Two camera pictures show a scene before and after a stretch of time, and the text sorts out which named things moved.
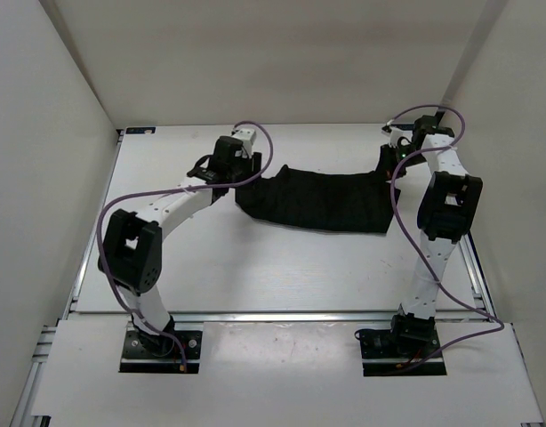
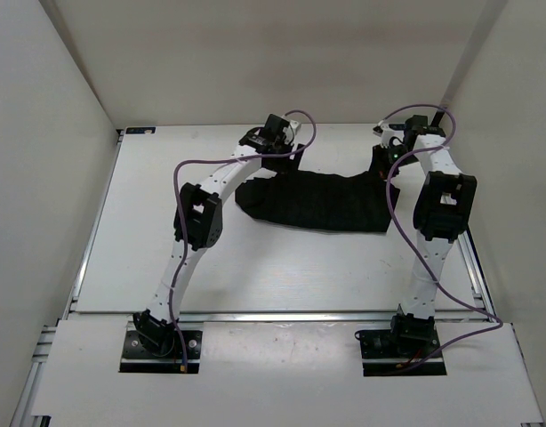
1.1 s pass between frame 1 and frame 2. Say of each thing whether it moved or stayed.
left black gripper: moved
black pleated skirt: stayed
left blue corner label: stayed
